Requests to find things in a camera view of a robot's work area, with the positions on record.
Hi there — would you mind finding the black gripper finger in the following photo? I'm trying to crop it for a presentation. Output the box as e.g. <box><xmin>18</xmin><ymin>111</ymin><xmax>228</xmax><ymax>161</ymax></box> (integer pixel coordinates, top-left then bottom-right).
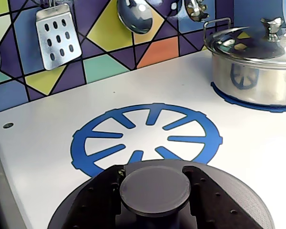
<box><xmin>178</xmin><ymin>165</ymin><xmax>255</xmax><ymax>229</ymax></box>
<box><xmin>68</xmin><ymin>165</ymin><xmax>126</xmax><ymax>229</ymax></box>

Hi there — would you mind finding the steel slotted spatula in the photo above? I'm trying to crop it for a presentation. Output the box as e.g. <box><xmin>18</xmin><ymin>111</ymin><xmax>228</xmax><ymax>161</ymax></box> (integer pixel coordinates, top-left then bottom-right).
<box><xmin>35</xmin><ymin>0</ymin><xmax>83</xmax><ymax>71</ymax></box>

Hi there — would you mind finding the shiny steel pot lid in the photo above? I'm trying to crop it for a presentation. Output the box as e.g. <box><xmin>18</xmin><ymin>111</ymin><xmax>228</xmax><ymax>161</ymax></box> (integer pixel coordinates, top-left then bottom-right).
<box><xmin>206</xmin><ymin>17</ymin><xmax>286</xmax><ymax>66</ymax></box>

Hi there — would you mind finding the blue burner print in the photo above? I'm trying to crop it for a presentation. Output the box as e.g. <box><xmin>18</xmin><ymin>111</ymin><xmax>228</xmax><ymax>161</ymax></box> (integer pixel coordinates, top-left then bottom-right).
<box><xmin>70</xmin><ymin>103</ymin><xmax>224</xmax><ymax>178</ymax></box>

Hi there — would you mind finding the colourful tile backsplash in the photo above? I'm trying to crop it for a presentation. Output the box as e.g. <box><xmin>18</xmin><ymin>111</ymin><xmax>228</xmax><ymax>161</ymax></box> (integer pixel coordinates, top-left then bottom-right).
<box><xmin>0</xmin><ymin>0</ymin><xmax>234</xmax><ymax>115</ymax></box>

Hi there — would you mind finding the gray sink basin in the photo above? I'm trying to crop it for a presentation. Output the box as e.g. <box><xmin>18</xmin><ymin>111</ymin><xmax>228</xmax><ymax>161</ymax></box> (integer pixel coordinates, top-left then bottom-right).
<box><xmin>0</xmin><ymin>140</ymin><xmax>27</xmax><ymax>229</ymax></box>

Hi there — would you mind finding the gray pot lid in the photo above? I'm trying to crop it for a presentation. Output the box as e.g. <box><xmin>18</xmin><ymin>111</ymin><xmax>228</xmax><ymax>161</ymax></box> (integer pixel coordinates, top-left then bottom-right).
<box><xmin>47</xmin><ymin>159</ymin><xmax>276</xmax><ymax>229</ymax></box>

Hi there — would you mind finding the small steel hanging utensil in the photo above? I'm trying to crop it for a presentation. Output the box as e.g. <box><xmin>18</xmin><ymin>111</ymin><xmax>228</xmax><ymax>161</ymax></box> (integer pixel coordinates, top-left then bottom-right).
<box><xmin>171</xmin><ymin>0</ymin><xmax>210</xmax><ymax>22</ymax></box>

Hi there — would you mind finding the steel ladle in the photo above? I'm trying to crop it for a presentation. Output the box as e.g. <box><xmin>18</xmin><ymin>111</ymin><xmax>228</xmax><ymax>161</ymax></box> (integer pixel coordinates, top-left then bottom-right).
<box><xmin>116</xmin><ymin>0</ymin><xmax>154</xmax><ymax>35</ymax></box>

